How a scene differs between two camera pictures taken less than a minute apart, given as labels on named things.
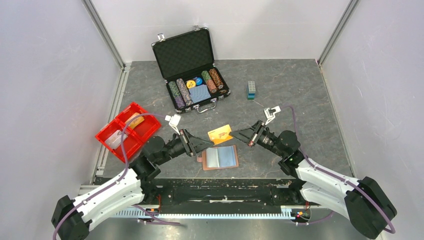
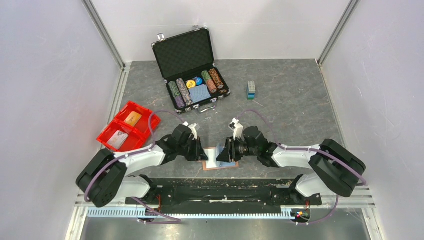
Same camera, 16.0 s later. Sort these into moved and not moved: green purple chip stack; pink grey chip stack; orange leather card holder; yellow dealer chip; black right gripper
Moved: black right gripper
Not moved: orange leather card holder; pink grey chip stack; green purple chip stack; yellow dealer chip
